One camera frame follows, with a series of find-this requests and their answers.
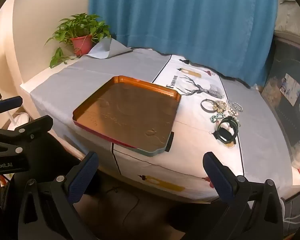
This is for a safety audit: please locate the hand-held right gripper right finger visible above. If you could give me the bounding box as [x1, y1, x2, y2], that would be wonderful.
[202, 151, 284, 240]

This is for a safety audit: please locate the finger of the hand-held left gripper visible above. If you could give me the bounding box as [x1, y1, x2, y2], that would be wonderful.
[0, 96, 23, 118]
[0, 116, 53, 153]

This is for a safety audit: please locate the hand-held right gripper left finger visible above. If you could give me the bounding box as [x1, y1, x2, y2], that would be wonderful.
[17, 151, 100, 240]

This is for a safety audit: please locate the black smartwatch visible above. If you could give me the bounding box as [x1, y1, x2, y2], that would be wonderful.
[213, 116, 240, 145]

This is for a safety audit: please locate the green bead bracelet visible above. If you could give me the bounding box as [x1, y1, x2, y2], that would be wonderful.
[210, 113, 224, 124]

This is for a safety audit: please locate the large amber bead bracelet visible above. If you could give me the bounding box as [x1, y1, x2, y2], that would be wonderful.
[212, 100, 228, 113]

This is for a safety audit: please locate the silver bangle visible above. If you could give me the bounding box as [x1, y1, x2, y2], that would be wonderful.
[201, 99, 217, 112]

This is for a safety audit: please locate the orange metal tray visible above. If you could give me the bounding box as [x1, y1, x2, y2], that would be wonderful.
[72, 75, 182, 157]

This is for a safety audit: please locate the white round stand base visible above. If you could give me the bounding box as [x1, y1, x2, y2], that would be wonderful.
[5, 110, 30, 131]

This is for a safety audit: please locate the white printed table runner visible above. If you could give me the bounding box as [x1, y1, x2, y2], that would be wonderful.
[111, 54, 245, 203]

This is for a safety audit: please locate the grey tablecloth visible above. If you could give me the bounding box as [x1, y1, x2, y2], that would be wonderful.
[30, 38, 294, 195]

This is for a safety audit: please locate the dark printed cloth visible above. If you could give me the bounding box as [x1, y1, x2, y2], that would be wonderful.
[261, 36, 300, 155]

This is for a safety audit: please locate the red plant pot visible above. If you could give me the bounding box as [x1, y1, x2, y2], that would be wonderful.
[70, 34, 93, 56]

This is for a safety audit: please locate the green pothos plant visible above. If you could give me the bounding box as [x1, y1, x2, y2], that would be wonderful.
[44, 13, 112, 68]

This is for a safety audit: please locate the white picture card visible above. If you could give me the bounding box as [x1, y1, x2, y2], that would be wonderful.
[281, 74, 300, 105]

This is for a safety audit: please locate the blue curtain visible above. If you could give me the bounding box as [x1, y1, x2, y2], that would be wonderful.
[89, 0, 278, 87]

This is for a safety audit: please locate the beige cushion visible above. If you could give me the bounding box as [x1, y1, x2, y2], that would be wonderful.
[275, 0, 300, 38]

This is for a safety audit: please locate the white cable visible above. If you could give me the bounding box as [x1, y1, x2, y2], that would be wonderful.
[281, 200, 300, 227]

